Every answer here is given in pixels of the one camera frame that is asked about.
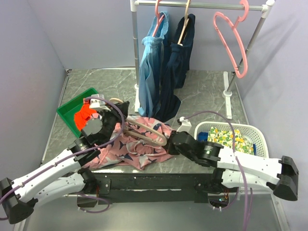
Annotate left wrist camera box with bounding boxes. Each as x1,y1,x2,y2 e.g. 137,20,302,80
83,94,111,112

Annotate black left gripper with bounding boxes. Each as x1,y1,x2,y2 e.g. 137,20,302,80
97,100,128,146

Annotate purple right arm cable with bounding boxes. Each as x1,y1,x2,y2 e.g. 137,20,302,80
185,110,253,231

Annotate light blue hanging shorts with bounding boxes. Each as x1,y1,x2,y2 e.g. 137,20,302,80
138,11,170,117

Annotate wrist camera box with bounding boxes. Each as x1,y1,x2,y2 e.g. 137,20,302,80
177,116,192,133
83,94,111,112

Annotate lemon print folded cloth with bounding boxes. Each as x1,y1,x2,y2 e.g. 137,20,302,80
207,127,255,155

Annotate green plastic tray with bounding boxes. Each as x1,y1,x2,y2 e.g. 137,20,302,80
57,88,98,137

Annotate white metal clothes rack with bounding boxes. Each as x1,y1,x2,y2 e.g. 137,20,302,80
130,0,274,121

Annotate navy blue hanging shorts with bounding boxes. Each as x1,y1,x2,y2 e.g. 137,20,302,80
155,13,195,122

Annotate pink empty plastic hanger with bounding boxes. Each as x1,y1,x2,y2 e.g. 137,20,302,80
213,0,250,79

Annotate white perforated plastic basket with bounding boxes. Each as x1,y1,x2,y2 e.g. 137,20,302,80
194,121,269,158

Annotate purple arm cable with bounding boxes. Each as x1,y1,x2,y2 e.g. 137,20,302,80
0,96,126,221
185,110,253,231

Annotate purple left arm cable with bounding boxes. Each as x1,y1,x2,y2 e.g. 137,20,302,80
0,96,126,221

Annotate pink shark print shorts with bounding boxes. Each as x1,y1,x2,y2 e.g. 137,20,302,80
83,115,174,170

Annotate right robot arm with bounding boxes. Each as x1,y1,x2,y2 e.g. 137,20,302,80
163,131,299,201

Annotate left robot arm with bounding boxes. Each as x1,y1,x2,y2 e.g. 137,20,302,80
0,101,129,224

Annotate orange cloth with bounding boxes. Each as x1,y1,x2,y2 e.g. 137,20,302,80
74,103,97,131

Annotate beige hanger with navy shorts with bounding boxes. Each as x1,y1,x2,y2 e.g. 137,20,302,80
177,0,191,46

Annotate pink hanger with blue shorts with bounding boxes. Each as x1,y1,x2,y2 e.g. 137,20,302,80
152,0,165,37

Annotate beige plastic hanger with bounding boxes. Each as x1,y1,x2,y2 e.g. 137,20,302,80
108,97,168,146

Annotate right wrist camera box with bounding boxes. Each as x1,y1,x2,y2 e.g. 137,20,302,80
177,116,192,133

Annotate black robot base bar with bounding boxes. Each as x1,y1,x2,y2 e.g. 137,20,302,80
67,169,239,209

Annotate blue folded cloth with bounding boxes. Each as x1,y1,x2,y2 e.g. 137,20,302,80
197,132,208,141

